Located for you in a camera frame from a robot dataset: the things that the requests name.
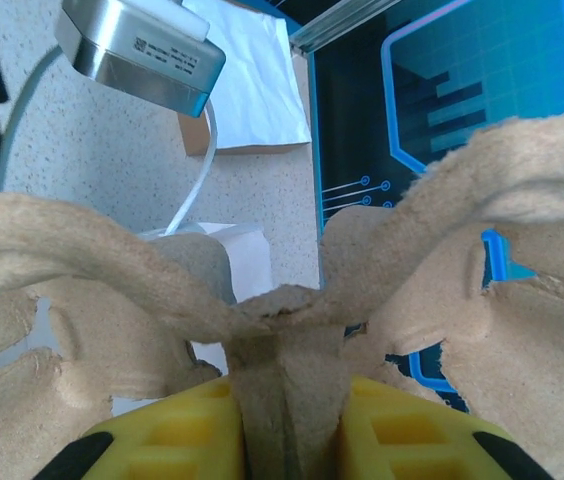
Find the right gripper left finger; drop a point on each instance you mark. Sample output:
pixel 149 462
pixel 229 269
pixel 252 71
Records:
pixel 172 435

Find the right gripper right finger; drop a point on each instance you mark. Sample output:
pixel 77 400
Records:
pixel 412 440

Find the brown pulp cup carrier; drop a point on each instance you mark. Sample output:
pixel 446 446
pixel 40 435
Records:
pixel 512 325

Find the red and white paper bag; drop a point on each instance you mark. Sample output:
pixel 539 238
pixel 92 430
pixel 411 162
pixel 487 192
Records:
pixel 247 250

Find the white paper napkins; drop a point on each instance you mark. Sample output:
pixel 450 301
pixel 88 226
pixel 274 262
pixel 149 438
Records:
pixel 257 75

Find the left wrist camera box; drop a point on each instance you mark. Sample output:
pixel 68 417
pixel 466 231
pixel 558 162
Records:
pixel 137 55

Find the aluminium frame post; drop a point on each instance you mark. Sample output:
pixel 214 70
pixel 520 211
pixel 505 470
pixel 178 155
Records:
pixel 332 25

